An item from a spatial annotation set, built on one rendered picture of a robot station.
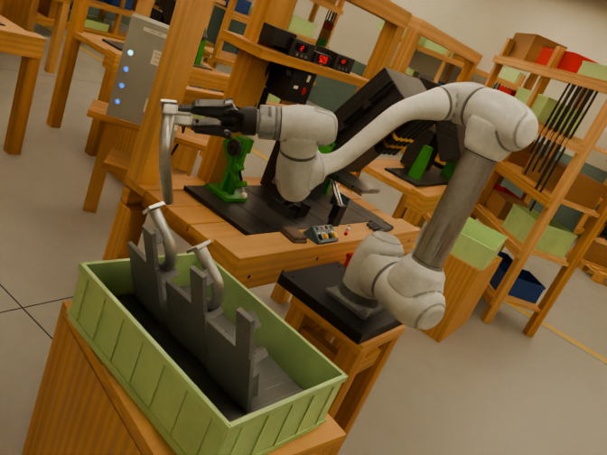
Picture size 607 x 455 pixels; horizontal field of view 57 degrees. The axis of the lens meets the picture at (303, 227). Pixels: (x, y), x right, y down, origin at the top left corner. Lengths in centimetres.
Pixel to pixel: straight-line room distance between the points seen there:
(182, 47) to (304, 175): 88
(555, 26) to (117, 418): 1084
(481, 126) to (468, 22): 1038
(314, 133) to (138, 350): 68
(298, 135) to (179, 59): 88
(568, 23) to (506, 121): 996
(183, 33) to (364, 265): 107
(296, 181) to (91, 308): 62
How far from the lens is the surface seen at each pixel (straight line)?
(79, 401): 162
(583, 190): 499
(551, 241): 504
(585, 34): 1147
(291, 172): 151
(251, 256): 199
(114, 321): 143
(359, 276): 190
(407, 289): 175
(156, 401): 134
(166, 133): 143
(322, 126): 145
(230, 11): 756
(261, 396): 146
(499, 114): 164
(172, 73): 222
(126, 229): 242
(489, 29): 1186
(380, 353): 212
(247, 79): 248
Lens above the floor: 172
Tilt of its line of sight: 19 degrees down
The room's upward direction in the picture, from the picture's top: 23 degrees clockwise
